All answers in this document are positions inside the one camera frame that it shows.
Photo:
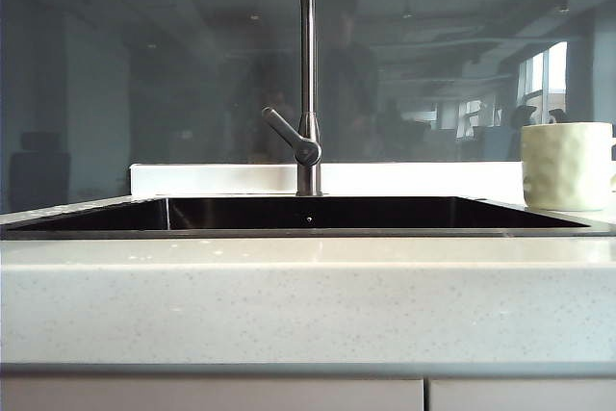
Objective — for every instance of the cream dimpled ceramic mug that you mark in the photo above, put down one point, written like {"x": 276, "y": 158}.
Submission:
{"x": 568, "y": 165}

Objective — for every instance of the black undermount sink basin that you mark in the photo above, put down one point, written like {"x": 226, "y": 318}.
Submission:
{"x": 337, "y": 213}

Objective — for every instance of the steel gooseneck faucet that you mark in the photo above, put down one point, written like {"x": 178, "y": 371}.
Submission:
{"x": 309, "y": 45}

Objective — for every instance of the white backsplash ledge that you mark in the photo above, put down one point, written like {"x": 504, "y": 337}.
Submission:
{"x": 216, "y": 180}

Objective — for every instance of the wide grey cabinet door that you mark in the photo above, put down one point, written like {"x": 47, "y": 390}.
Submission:
{"x": 192, "y": 396}

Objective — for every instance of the narrow grey cabinet door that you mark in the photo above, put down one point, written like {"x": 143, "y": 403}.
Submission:
{"x": 524, "y": 397}

